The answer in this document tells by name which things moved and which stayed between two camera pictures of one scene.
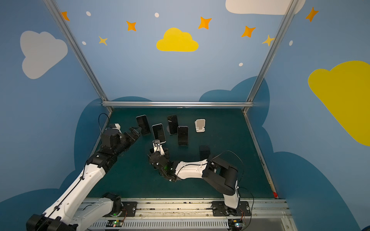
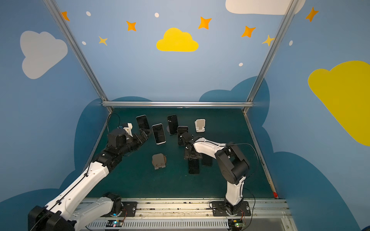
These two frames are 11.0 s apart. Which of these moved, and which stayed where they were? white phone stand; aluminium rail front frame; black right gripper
Moved: black right gripper
Stayed: aluminium rail front frame; white phone stand
